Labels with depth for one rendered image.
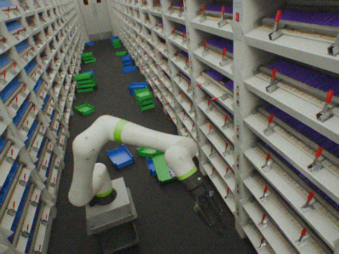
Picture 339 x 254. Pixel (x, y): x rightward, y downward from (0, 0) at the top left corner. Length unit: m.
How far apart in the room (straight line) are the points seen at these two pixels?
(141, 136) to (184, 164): 0.28
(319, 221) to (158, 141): 0.71
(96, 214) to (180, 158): 0.82
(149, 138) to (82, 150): 0.30
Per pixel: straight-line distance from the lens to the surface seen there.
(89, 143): 1.19
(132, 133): 1.23
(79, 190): 1.45
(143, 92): 3.96
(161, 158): 2.45
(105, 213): 1.69
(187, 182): 1.06
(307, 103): 0.98
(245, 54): 1.20
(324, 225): 1.11
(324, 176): 0.99
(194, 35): 1.84
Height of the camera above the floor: 1.53
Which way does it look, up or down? 30 degrees down
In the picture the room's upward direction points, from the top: 9 degrees counter-clockwise
